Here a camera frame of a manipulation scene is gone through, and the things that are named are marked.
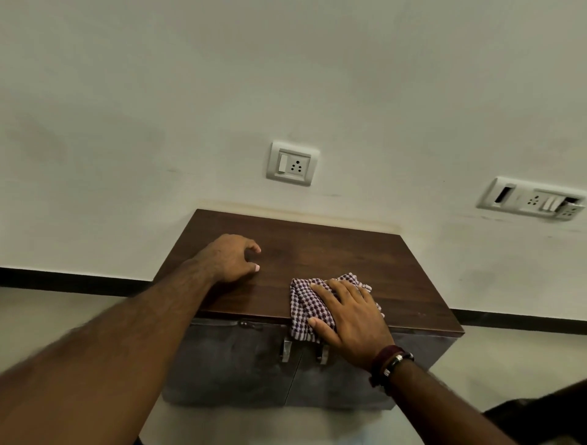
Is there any person's left hand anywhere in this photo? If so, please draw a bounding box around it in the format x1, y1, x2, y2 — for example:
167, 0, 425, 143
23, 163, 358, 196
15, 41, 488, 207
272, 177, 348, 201
191, 233, 263, 285

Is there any person's right hand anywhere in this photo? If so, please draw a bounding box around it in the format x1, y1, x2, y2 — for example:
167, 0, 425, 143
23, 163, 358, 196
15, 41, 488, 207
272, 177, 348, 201
307, 279, 397, 372

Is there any checkered maroon white cloth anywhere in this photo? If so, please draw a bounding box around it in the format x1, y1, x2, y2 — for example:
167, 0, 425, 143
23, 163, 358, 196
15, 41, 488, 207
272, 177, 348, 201
288, 272, 386, 344

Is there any brown wooden cabinet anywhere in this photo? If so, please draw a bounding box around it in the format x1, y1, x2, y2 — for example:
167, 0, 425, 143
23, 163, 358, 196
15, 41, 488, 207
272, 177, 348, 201
153, 208, 465, 411

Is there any person's left forearm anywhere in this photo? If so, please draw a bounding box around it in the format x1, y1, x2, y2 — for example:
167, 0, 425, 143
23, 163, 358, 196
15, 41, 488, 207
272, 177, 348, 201
0, 258, 217, 445

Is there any person's right forearm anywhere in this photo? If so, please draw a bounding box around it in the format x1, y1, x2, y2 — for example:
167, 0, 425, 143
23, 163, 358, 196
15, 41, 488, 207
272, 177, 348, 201
388, 361, 520, 445

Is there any small white socket panel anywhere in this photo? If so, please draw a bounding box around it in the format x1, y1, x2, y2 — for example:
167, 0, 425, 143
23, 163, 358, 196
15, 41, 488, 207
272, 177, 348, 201
265, 139, 321, 188

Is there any brown plastic stool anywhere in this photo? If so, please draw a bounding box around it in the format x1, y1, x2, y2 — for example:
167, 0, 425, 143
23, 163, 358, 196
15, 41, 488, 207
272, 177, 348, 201
483, 380, 587, 445

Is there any maroon thread bracelet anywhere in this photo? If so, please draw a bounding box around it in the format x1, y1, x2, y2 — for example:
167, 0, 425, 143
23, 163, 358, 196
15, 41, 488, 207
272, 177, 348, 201
368, 344, 405, 389

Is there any black silver bracelet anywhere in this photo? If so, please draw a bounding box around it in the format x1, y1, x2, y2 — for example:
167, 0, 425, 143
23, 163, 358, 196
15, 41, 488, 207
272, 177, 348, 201
380, 350, 415, 395

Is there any wide white switch panel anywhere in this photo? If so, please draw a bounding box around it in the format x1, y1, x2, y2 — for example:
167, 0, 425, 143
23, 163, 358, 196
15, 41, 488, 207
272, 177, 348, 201
475, 175, 587, 223

